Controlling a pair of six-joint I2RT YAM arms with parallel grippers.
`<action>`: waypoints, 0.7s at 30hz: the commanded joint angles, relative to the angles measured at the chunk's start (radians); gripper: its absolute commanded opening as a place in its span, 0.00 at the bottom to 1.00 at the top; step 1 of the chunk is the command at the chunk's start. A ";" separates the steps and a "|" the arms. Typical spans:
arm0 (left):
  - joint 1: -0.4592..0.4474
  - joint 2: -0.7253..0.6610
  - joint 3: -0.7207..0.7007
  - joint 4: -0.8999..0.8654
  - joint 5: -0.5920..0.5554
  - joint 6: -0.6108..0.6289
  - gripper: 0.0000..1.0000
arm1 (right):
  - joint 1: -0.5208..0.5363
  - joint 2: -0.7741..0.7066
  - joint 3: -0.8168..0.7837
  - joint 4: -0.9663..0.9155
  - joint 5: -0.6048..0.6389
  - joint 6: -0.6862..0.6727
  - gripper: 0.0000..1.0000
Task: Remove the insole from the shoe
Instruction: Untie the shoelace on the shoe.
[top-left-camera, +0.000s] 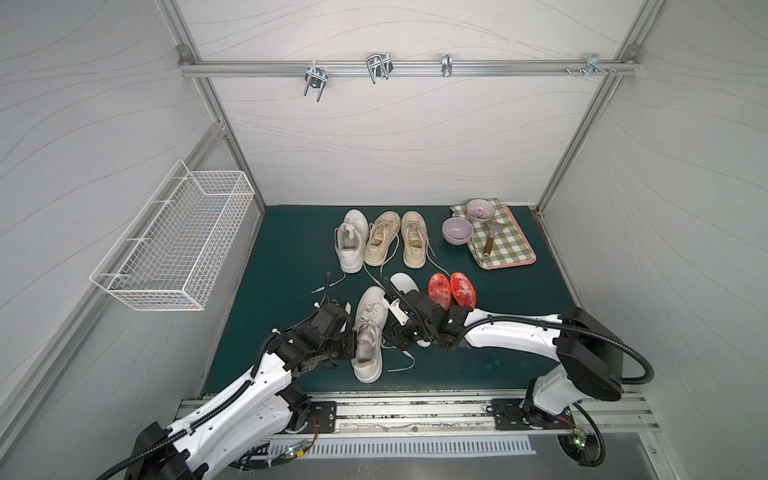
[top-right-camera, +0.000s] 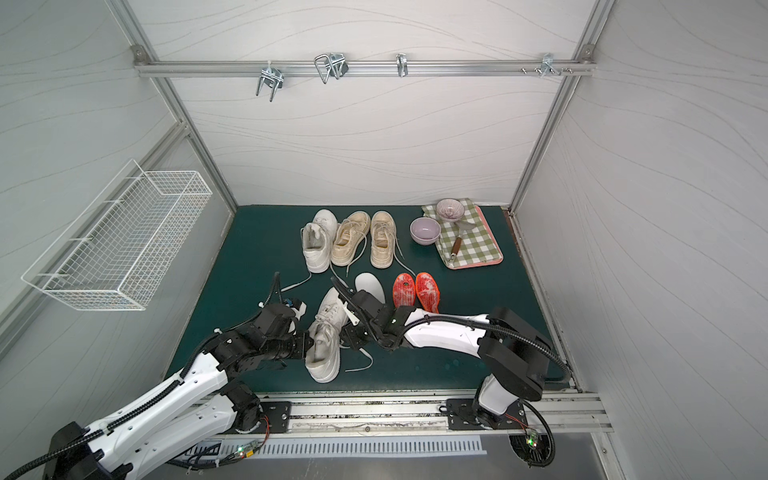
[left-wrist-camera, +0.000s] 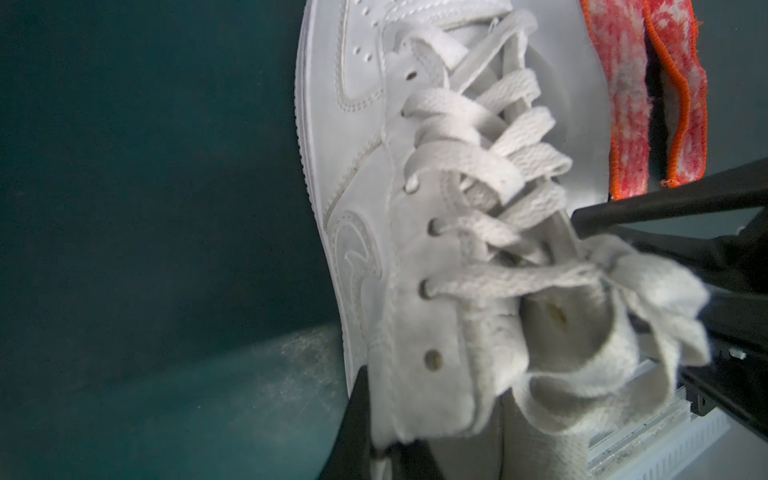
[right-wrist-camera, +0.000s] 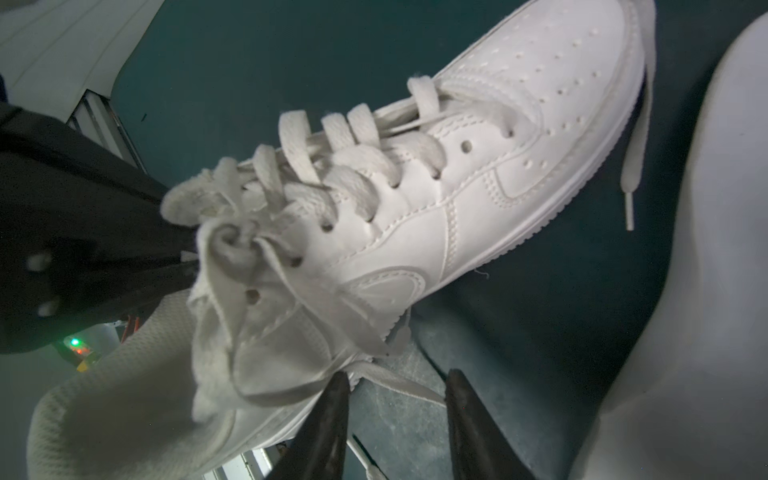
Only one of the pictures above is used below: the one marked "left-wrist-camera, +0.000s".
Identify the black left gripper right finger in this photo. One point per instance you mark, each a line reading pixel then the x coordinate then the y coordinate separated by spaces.
pixel 413 461

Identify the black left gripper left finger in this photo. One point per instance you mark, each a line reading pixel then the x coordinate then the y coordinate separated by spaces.
pixel 350 456

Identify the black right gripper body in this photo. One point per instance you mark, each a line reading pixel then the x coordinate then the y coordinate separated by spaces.
pixel 735 380

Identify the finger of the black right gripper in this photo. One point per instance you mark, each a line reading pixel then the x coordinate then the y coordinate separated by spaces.
pixel 742 187
pixel 678 252

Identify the white sneaker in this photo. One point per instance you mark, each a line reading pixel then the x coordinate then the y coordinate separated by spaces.
pixel 445 145

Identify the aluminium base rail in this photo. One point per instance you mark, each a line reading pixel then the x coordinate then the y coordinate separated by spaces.
pixel 661 446

